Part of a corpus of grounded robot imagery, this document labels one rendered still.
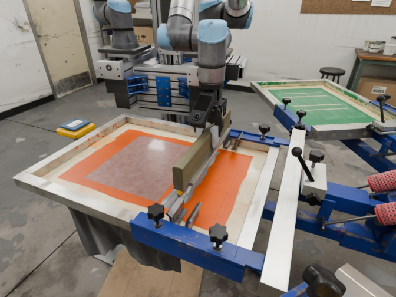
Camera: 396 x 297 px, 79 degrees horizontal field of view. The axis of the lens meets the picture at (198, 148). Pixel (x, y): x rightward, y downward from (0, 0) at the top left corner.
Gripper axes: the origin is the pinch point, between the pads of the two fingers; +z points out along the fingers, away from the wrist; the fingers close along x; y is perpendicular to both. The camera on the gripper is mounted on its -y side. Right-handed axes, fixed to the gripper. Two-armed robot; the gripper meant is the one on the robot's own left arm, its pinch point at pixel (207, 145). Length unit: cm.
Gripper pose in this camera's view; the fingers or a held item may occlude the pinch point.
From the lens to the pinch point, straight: 77.1
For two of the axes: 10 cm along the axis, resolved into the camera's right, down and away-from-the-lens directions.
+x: -9.2, -2.1, 3.4
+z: 0.0, 8.5, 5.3
